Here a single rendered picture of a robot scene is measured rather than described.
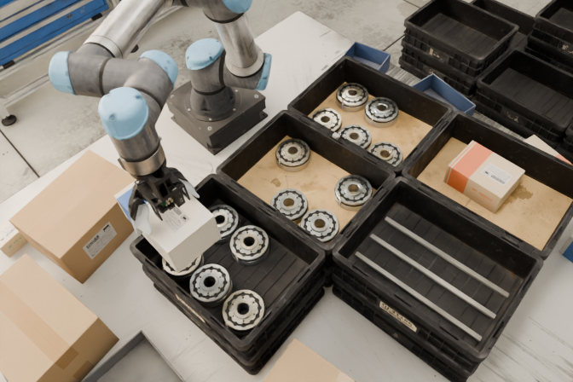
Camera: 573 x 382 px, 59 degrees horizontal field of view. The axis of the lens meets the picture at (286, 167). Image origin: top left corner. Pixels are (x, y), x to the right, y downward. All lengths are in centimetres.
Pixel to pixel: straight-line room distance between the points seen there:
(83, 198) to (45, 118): 166
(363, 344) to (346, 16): 242
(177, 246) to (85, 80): 36
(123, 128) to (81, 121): 222
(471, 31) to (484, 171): 122
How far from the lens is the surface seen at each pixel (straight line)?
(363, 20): 339
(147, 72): 93
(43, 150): 302
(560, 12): 281
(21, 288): 148
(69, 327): 138
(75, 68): 98
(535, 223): 150
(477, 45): 251
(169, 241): 106
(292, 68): 200
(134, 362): 146
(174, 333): 146
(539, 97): 250
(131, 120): 84
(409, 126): 163
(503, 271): 140
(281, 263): 134
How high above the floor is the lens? 203
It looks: 52 degrees down
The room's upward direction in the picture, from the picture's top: 6 degrees counter-clockwise
